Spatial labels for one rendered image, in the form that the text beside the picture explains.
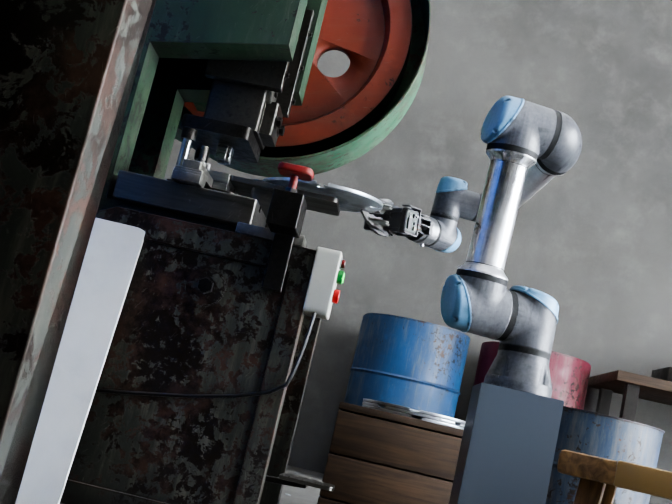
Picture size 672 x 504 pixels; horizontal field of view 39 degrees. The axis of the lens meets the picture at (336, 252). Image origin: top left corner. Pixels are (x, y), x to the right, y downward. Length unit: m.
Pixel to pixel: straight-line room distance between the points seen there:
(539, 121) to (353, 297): 3.44
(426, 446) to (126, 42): 1.90
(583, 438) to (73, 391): 1.43
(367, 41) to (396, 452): 1.13
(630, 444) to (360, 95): 1.20
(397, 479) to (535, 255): 3.32
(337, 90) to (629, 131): 3.45
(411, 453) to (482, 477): 0.39
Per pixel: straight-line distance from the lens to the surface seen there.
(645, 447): 2.78
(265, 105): 2.21
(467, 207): 2.48
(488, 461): 2.07
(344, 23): 2.72
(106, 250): 1.94
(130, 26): 0.63
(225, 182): 2.14
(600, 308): 5.62
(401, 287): 5.48
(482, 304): 2.07
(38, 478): 1.85
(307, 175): 1.84
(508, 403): 2.07
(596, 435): 2.70
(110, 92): 0.62
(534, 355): 2.12
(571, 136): 2.19
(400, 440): 2.42
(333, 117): 2.59
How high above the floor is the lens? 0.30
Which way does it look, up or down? 10 degrees up
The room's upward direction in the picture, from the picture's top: 13 degrees clockwise
